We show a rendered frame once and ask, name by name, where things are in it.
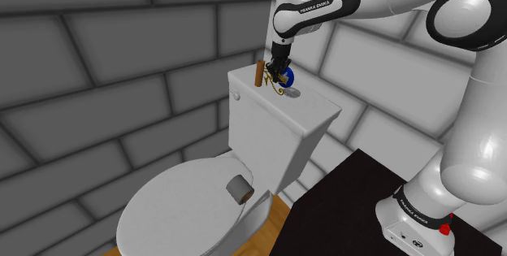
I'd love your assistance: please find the blue plate on gold stand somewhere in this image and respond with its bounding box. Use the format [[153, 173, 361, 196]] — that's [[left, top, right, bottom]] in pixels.
[[262, 66, 296, 97]]

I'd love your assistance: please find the white toilet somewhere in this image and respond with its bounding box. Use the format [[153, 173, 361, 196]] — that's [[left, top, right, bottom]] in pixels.
[[115, 63, 343, 256]]

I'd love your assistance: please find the brown cylinder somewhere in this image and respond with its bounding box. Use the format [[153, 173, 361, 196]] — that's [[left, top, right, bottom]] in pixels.
[[253, 59, 266, 88]]

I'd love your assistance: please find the grey toilet paper roll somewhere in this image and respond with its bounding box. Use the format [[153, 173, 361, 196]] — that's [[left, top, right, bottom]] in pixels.
[[225, 174, 255, 206]]

